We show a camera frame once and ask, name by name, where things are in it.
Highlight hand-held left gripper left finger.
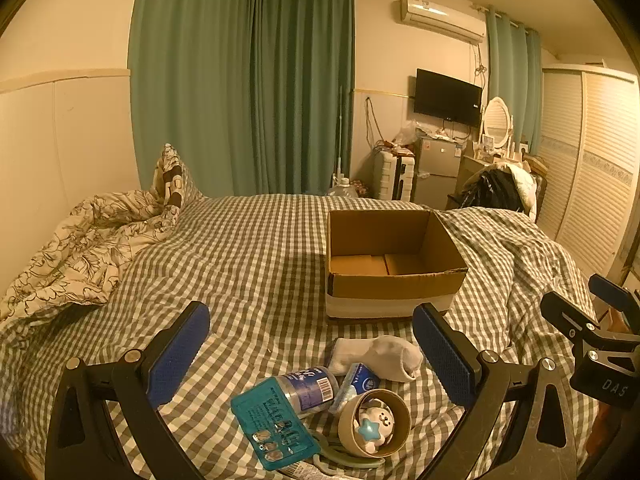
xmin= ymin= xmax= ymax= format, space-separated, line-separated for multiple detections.
xmin=45 ymin=301 xmax=211 ymax=480

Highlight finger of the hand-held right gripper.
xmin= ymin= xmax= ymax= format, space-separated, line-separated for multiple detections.
xmin=589 ymin=274 xmax=640 ymax=317
xmin=541 ymin=291 xmax=640 ymax=346

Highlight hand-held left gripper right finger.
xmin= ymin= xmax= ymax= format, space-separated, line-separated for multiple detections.
xmin=412 ymin=303 xmax=578 ymax=480

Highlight white sock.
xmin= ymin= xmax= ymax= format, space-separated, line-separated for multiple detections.
xmin=327 ymin=336 xmax=425 ymax=382

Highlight cardboard box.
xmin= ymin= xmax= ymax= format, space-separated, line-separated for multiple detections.
xmin=325 ymin=209 xmax=469 ymax=322

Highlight blue tissue packet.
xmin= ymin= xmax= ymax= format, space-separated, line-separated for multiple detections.
xmin=330 ymin=362 xmax=382 ymax=413

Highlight white plush toy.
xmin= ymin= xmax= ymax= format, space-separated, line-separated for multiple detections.
xmin=353 ymin=399 xmax=396 ymax=450

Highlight teal press-on nail pack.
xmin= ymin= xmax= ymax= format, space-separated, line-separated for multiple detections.
xmin=230 ymin=379 xmax=321 ymax=472

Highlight tape roll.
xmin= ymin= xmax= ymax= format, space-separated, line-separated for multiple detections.
xmin=338 ymin=389 xmax=412 ymax=458

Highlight clear plastic bottle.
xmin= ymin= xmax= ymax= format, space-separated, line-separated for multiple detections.
xmin=272 ymin=366 xmax=340 ymax=420

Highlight grey checked bedsheet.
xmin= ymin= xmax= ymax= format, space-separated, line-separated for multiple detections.
xmin=0 ymin=192 xmax=601 ymax=480

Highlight white coat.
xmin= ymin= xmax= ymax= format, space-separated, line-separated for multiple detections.
xmin=500 ymin=162 xmax=538 ymax=221

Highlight white louvred wardrobe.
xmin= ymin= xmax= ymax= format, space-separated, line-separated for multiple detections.
xmin=535 ymin=64 xmax=640 ymax=281

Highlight floral quilt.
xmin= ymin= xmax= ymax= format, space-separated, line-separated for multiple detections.
xmin=0 ymin=187 xmax=191 ymax=321

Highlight dressing table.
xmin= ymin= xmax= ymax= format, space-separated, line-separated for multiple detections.
xmin=457 ymin=152 xmax=501 ymax=196

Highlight patterned pillow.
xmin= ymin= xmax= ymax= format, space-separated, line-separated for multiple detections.
xmin=150 ymin=143 xmax=193 ymax=208

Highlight silver small fridge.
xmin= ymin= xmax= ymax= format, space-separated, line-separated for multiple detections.
xmin=414 ymin=136 xmax=466 ymax=211

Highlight white suitcase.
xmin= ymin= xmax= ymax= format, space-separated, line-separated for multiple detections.
xmin=374 ymin=151 xmax=417 ymax=202

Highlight clear water jug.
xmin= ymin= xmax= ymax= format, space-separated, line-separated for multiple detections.
xmin=327 ymin=176 xmax=360 ymax=198

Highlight white oval mirror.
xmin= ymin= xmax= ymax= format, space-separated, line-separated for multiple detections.
xmin=481 ymin=96 xmax=515 ymax=148

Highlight clear plastic bag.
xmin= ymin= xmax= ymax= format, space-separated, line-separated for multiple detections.
xmin=392 ymin=120 xmax=426 ymax=148

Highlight green curtain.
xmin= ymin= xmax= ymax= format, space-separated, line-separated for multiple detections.
xmin=250 ymin=0 xmax=356 ymax=197
xmin=129 ymin=0 xmax=257 ymax=198
xmin=487 ymin=5 xmax=543 ymax=157

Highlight white pole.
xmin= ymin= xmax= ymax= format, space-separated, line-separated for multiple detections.
xmin=336 ymin=85 xmax=346 ymax=181

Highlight white air conditioner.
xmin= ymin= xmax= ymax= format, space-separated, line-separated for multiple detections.
xmin=398 ymin=0 xmax=487 ymax=43

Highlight hanging wall cable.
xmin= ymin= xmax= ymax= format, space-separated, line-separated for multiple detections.
xmin=364 ymin=96 xmax=386 ymax=146

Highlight black wall television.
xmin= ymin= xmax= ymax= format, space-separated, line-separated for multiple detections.
xmin=413 ymin=68 xmax=484 ymax=128

